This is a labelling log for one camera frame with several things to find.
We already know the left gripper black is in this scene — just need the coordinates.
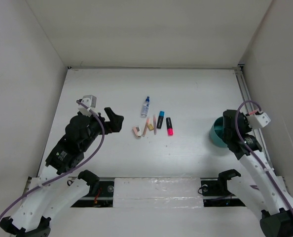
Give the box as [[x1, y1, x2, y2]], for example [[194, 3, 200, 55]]
[[81, 107, 124, 151]]

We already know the orange pencil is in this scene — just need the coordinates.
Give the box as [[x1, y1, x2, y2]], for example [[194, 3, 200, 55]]
[[142, 117, 149, 137]]

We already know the pink pencil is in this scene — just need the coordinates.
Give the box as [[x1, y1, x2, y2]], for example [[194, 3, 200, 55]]
[[153, 115, 157, 135]]

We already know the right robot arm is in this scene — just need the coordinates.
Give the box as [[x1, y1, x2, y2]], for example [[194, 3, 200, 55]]
[[113, 110, 293, 237]]

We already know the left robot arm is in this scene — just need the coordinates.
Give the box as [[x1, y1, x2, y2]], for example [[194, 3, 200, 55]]
[[0, 105, 124, 237]]

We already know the teal round container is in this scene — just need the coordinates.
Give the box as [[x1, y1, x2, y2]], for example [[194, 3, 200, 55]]
[[209, 117, 227, 148]]

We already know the pink eraser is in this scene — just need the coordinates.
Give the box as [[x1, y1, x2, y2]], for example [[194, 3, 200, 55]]
[[132, 126, 142, 138]]

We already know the clear spray bottle blue cap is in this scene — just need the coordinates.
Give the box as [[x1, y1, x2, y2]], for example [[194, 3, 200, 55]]
[[141, 96, 150, 118]]

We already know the blue capped black highlighter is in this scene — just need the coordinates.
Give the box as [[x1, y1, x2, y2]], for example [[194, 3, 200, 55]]
[[156, 111, 165, 129]]

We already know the pink capped black highlighter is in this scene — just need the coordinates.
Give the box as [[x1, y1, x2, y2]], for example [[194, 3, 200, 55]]
[[166, 117, 174, 136]]

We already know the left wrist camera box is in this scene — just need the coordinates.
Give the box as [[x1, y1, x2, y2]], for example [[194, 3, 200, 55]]
[[78, 95, 97, 117]]

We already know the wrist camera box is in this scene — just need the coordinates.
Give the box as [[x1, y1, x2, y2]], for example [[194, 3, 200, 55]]
[[247, 112, 271, 130], [78, 95, 97, 117]]

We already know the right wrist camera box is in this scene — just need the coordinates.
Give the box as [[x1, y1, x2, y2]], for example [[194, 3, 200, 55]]
[[247, 112, 271, 130]]

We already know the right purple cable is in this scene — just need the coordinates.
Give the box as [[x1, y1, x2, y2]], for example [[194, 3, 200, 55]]
[[236, 100, 293, 237]]

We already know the purple cable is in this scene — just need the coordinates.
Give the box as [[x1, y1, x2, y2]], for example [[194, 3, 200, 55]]
[[0, 100, 105, 237], [236, 100, 293, 237]]

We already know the aluminium side rail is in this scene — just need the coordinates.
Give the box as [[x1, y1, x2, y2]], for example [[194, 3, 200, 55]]
[[233, 65, 273, 168]]

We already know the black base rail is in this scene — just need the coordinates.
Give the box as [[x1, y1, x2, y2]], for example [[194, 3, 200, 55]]
[[72, 177, 244, 209]]

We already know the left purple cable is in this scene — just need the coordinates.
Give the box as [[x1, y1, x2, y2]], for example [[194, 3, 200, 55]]
[[0, 100, 105, 237]]

